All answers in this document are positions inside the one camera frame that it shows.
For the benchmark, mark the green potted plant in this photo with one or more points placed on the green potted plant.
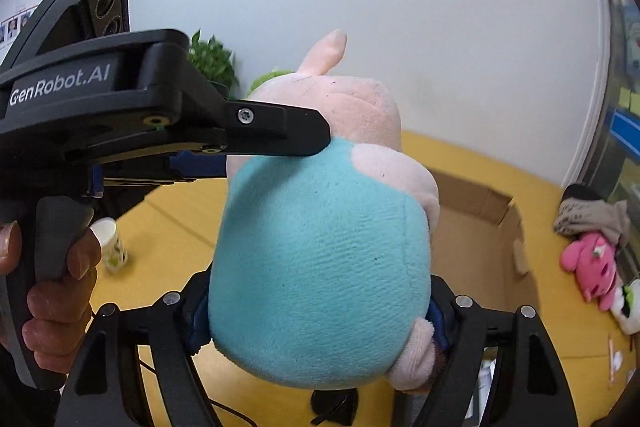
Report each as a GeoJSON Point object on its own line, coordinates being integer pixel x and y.
{"type": "Point", "coordinates": [215, 62]}

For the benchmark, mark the pink pig plush toy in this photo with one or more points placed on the pink pig plush toy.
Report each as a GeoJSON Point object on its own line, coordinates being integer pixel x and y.
{"type": "Point", "coordinates": [321, 276]}

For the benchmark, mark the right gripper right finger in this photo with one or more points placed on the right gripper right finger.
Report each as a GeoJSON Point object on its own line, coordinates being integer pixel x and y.
{"type": "Point", "coordinates": [529, 387]}

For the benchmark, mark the grey knitted cloth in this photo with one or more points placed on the grey knitted cloth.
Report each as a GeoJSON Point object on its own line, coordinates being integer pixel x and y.
{"type": "Point", "coordinates": [582, 210]}

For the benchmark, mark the paper cup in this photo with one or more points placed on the paper cup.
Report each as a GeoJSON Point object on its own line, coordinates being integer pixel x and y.
{"type": "Point", "coordinates": [114, 254]}

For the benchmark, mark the orange pen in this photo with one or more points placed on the orange pen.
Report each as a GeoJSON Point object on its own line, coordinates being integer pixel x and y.
{"type": "Point", "coordinates": [611, 362]}

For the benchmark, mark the white green plush toy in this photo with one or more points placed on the white green plush toy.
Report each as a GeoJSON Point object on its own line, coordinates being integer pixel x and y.
{"type": "Point", "coordinates": [626, 307]}

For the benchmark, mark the black camera module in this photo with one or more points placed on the black camera module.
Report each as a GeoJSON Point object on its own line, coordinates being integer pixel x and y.
{"type": "Point", "coordinates": [58, 23]}

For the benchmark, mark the brown cardboard box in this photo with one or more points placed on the brown cardboard box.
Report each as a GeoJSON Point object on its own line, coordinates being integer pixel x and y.
{"type": "Point", "coordinates": [479, 245]}

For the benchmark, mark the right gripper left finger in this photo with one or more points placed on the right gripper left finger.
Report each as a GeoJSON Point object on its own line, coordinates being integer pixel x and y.
{"type": "Point", "coordinates": [106, 386]}

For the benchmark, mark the person's left hand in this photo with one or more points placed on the person's left hand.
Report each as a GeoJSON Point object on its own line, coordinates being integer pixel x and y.
{"type": "Point", "coordinates": [61, 309]}

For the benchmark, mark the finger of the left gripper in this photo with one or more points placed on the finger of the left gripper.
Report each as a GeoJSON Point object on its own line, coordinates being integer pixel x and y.
{"type": "Point", "coordinates": [257, 129]}

